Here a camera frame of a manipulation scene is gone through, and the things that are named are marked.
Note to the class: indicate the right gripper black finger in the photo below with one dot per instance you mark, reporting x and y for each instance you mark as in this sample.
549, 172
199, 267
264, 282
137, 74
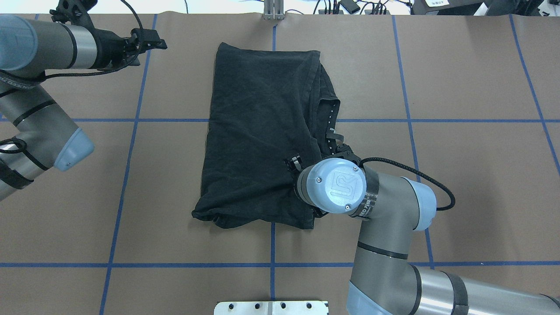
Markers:
294, 164
345, 152

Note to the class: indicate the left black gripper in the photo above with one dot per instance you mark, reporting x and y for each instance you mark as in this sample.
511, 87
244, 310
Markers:
110, 49

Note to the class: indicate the black graphic t-shirt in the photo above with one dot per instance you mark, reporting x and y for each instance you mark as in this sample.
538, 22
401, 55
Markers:
267, 107

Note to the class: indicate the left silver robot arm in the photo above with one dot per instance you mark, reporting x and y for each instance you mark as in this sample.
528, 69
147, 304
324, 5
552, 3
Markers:
33, 52

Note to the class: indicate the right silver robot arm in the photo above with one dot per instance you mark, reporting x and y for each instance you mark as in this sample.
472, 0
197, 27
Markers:
393, 201

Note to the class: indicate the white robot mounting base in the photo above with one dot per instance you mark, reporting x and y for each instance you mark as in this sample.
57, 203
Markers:
272, 308

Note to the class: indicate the aluminium frame post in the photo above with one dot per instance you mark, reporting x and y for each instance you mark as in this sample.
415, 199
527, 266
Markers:
273, 10

